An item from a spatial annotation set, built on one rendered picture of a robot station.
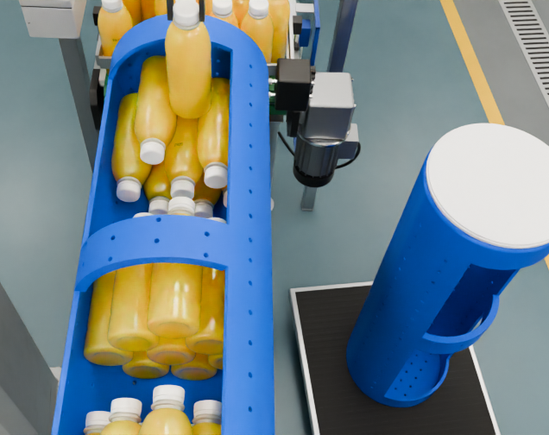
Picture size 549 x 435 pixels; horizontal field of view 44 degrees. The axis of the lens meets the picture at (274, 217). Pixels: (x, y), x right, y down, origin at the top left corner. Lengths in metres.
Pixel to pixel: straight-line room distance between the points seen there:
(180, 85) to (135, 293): 0.34
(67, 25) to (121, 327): 0.74
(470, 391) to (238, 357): 1.30
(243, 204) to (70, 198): 1.56
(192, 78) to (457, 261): 0.58
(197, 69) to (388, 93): 1.84
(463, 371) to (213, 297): 1.25
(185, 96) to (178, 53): 0.09
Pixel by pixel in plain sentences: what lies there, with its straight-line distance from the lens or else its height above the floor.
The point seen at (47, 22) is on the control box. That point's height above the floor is 1.04.
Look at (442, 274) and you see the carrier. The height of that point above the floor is 0.89.
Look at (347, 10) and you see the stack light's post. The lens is 1.75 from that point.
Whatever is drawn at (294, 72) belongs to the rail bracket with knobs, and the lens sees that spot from 1.41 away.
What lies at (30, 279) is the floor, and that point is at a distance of 2.33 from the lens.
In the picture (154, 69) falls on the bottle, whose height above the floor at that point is 1.15.
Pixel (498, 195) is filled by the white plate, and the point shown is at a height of 1.04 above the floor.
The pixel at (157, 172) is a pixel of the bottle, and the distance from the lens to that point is 1.19.
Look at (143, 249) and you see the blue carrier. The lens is 0.89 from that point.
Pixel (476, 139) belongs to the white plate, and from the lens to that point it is 1.34.
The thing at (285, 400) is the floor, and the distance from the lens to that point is 2.10.
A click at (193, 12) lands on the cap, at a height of 1.33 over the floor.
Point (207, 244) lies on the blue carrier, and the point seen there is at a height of 1.23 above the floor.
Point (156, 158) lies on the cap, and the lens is 1.12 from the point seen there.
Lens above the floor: 1.99
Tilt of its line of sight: 57 degrees down
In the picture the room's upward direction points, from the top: 8 degrees clockwise
